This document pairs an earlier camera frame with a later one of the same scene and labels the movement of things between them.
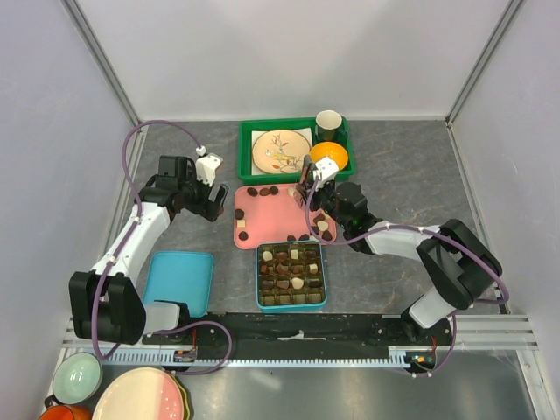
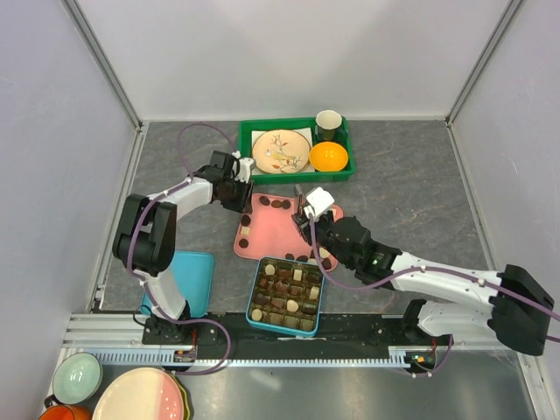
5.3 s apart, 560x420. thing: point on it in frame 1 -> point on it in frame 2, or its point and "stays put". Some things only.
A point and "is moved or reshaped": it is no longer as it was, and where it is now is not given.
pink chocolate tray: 276,213 is moved or reshaped
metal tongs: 302,191 -> 299,219
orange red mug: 66,412 stays put
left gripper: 206,207 -> 244,204
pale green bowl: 77,379 stays put
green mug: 329,126 stays put
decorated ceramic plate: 280,151 stays put
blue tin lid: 185,277 stays put
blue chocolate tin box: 290,276 is moved or reshaped
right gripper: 323,187 -> 323,217
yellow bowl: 332,150 stays put
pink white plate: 143,394 stays put
